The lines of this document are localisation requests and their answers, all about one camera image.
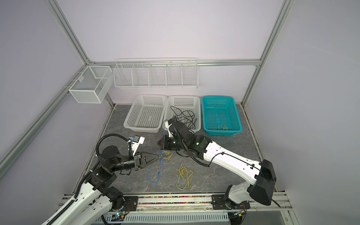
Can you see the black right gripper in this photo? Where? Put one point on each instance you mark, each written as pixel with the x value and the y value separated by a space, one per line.
pixel 167 140

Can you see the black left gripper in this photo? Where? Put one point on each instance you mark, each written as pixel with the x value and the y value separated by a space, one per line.
pixel 140 160

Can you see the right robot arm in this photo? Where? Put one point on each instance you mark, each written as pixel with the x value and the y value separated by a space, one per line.
pixel 259 177

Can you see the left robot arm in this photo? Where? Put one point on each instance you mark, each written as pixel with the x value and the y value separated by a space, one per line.
pixel 98 181

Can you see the white plastic basket left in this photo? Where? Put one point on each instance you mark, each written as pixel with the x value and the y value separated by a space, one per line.
pixel 146 113

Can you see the white plastic basket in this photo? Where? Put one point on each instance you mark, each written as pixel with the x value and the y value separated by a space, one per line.
pixel 146 113
pixel 186 108

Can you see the white plastic basket middle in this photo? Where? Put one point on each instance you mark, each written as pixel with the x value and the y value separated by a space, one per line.
pixel 186 108

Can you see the teal plastic basket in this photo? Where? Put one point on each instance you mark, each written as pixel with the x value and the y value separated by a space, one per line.
pixel 220 116

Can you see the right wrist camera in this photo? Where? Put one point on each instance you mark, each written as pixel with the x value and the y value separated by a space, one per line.
pixel 166 125

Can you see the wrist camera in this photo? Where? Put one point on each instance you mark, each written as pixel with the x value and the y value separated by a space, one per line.
pixel 166 125
pixel 135 141

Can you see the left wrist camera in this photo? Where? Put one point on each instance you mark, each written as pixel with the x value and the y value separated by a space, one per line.
pixel 135 141

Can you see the white vented cable duct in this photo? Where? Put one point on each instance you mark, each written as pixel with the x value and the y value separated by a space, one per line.
pixel 191 218

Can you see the white wire wall shelf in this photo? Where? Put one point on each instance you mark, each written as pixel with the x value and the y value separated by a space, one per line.
pixel 156 73

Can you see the white mesh wall box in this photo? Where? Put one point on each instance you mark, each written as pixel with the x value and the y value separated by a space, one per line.
pixel 92 84

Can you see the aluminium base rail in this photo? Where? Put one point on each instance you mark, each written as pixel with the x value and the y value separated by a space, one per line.
pixel 173 204

